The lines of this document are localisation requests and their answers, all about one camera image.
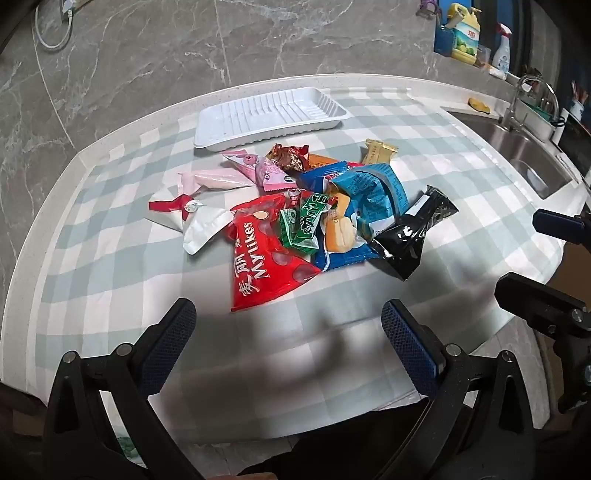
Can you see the metal faucet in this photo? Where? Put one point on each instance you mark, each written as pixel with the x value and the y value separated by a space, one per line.
pixel 512 110

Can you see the white utensil cup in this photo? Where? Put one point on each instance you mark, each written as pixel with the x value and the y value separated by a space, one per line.
pixel 577 108

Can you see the pale pink pouch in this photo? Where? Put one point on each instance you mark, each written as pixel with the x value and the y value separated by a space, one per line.
pixel 217 180

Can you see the white plastic tray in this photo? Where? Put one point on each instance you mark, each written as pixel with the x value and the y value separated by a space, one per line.
pixel 268 115

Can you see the steel sink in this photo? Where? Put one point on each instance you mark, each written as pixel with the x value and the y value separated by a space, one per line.
pixel 517 147

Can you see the blue red cake packet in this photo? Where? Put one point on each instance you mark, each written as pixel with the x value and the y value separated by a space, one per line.
pixel 316 177

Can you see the yellow sponge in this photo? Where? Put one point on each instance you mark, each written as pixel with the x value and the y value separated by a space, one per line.
pixel 479 105

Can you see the sink drain rack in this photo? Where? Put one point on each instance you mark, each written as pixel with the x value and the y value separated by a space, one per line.
pixel 538 122

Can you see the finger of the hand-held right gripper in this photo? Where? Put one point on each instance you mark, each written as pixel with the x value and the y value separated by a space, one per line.
pixel 561 226
pixel 540 300

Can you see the orange snack packet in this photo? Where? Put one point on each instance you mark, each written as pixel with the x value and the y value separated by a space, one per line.
pixel 323 161

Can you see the gold snack packet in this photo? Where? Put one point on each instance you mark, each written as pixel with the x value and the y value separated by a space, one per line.
pixel 379 151

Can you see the blue container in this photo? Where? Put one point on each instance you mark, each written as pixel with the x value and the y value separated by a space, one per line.
pixel 443 41

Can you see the blue bread packet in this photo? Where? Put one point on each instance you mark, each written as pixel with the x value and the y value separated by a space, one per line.
pixel 341 237

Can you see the light blue snack packet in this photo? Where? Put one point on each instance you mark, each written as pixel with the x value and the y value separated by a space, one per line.
pixel 369 194

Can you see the checked tablecloth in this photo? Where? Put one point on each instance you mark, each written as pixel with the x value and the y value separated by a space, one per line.
pixel 138 286

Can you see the pink triangular snack packet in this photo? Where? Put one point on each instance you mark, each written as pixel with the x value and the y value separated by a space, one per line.
pixel 270 175

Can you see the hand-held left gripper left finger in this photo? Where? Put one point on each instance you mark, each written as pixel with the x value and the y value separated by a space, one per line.
pixel 168 344

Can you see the dark red foil snack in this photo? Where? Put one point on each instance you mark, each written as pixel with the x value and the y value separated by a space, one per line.
pixel 288 157

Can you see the large red snack packet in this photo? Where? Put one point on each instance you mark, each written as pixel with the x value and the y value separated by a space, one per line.
pixel 263 267

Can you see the white red-striped packet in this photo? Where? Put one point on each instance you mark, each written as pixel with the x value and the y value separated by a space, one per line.
pixel 166 205

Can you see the white pouch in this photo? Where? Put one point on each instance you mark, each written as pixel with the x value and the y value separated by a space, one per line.
pixel 203 226

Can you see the yellow detergent bottle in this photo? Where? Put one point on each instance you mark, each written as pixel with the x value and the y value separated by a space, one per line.
pixel 464 37

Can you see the black snack packet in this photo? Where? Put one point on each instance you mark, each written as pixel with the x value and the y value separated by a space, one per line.
pixel 411 235

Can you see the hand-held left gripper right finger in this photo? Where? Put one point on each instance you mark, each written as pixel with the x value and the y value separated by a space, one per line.
pixel 406 350

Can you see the white spray bottle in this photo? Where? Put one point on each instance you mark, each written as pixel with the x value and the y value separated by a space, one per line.
pixel 501 55

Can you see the green snack packet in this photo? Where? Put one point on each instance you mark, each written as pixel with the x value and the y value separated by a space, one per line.
pixel 307 221

